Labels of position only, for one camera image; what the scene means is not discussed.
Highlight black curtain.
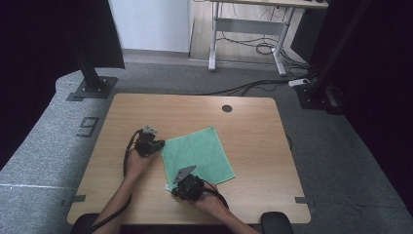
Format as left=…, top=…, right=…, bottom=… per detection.
left=0, top=0, right=127, bottom=171
left=290, top=0, right=413, bottom=215

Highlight black floor cables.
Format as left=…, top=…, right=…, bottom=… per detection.
left=198, top=76, right=313, bottom=98

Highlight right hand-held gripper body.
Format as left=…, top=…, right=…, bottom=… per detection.
left=172, top=165, right=206, bottom=202

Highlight black metal stand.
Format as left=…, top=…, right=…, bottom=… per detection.
left=69, top=42, right=119, bottom=99
left=294, top=0, right=374, bottom=115

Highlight black tape strip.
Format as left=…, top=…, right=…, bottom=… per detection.
left=294, top=196, right=317, bottom=208
left=65, top=92, right=86, bottom=102
left=60, top=194, right=88, bottom=208

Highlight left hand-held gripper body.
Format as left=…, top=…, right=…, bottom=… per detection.
left=133, top=125, right=159, bottom=159

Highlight black tape figure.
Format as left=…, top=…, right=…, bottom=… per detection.
left=75, top=116, right=100, bottom=138

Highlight person's right hand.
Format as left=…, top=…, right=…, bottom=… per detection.
left=196, top=184, right=225, bottom=215

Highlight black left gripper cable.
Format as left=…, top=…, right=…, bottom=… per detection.
left=85, top=129, right=144, bottom=234

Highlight coiled black cables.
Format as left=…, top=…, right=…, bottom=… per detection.
left=254, top=40, right=310, bottom=71

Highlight person's left hand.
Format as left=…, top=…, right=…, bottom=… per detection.
left=124, top=151, right=154, bottom=180

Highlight green microfibre cloth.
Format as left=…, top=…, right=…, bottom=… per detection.
left=161, top=126, right=236, bottom=193

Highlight white power strip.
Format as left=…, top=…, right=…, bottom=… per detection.
left=287, top=77, right=312, bottom=88

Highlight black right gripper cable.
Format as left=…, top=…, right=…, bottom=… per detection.
left=202, top=179, right=230, bottom=211

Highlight white desk frame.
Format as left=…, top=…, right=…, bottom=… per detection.
left=194, top=0, right=329, bottom=77

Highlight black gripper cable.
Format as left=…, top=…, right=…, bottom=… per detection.
left=202, top=179, right=230, bottom=211
left=85, top=129, right=144, bottom=234

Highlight black chair armrest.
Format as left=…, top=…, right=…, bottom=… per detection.
left=260, top=211, right=295, bottom=234
left=69, top=213, right=102, bottom=234

